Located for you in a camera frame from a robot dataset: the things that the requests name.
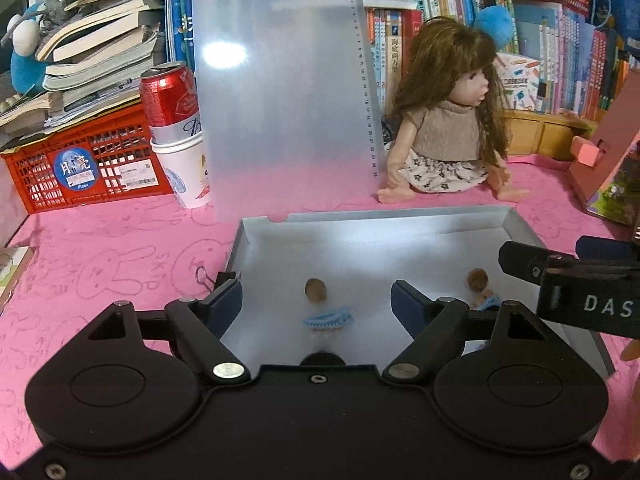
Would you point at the large blue plush toy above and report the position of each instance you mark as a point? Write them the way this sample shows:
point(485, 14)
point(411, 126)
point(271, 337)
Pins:
point(492, 30)

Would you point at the brown walnut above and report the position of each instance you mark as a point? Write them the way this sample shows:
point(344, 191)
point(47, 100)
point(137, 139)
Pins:
point(477, 279)
point(316, 290)

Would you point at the brown-haired doll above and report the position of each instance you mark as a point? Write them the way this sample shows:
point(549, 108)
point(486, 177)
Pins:
point(445, 135)

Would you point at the pile of lying books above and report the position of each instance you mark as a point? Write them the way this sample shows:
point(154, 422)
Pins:
point(90, 40)

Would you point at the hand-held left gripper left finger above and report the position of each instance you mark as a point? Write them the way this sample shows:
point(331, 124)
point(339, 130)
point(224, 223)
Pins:
point(227, 305)

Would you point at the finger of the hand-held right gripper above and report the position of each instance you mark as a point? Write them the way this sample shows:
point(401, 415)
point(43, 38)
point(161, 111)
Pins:
point(522, 260)
point(610, 249)

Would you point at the blue hair clip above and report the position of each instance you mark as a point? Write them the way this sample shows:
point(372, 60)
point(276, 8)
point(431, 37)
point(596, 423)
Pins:
point(327, 320)
point(486, 301)

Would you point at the open notebook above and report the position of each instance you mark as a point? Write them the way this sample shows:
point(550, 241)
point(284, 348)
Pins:
point(12, 275)

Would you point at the black round cap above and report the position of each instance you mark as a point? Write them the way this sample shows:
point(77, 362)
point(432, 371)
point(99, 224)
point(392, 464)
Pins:
point(322, 359)

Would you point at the red plastic crate with labels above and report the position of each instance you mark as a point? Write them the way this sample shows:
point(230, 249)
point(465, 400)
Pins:
point(110, 160)

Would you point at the translucent plastic clipboard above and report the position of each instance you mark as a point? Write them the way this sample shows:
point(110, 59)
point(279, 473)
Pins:
point(280, 100)

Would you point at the wooden desk organizer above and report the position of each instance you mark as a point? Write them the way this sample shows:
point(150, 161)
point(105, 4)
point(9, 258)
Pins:
point(545, 135)

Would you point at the small black binder clip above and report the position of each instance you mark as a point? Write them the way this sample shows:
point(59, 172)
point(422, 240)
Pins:
point(224, 280)

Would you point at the white cardboard box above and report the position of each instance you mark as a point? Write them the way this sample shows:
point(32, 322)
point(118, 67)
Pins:
point(375, 250)

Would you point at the pink rabbit-print towel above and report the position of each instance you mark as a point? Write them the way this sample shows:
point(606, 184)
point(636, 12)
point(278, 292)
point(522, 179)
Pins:
point(100, 270)

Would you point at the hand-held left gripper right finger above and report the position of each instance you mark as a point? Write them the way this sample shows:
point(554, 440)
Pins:
point(407, 305)

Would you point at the row of upright books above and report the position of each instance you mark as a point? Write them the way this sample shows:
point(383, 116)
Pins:
point(565, 60)

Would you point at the person's right hand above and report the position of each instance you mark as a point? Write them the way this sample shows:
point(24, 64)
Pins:
point(632, 351)

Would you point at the red soda can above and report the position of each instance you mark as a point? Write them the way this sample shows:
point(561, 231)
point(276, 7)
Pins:
point(167, 100)

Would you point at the white paper cup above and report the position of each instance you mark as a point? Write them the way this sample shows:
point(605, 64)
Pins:
point(187, 175)

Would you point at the white pencil-print box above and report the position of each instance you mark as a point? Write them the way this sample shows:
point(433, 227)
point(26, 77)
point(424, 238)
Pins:
point(517, 82)

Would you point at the round-headed blue plush toy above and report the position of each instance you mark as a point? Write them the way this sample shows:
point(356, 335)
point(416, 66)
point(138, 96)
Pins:
point(25, 55)

